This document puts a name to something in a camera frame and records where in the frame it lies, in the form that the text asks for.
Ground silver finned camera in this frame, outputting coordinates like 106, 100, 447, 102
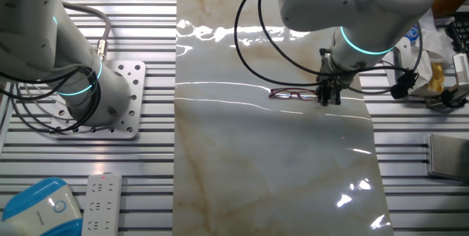
452, 52, 469, 91

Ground black velcro cable wrap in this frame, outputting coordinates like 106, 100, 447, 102
389, 70, 419, 100

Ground white power strip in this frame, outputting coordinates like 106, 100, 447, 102
81, 172, 123, 236

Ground blue white control pendant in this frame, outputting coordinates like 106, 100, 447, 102
0, 177, 84, 236

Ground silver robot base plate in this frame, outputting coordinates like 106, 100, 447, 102
49, 59, 147, 141

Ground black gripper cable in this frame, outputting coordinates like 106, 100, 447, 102
233, 0, 323, 87
257, 0, 413, 78

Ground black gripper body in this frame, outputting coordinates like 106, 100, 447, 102
317, 76, 352, 94

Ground grey flat metal box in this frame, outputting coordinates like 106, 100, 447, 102
427, 133, 469, 182

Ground black keyboard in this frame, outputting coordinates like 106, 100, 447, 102
447, 11, 469, 54

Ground looped black cable bundle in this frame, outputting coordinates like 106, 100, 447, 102
0, 66, 102, 135

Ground dark red framed glasses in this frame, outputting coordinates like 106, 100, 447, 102
268, 87, 319, 101

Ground thick grey base cable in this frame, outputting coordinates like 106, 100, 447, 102
62, 1, 113, 63

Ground marble pattern mat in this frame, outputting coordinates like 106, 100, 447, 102
171, 0, 395, 236

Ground crumpled white tissue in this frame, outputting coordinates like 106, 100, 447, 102
383, 4, 455, 97

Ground blue tissue pack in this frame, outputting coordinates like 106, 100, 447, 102
405, 25, 421, 43

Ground yellow crumpled wrapper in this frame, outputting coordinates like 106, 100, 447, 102
426, 62, 446, 94

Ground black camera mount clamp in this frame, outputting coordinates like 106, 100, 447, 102
424, 86, 469, 111

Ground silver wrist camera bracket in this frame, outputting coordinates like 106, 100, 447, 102
391, 37, 413, 83

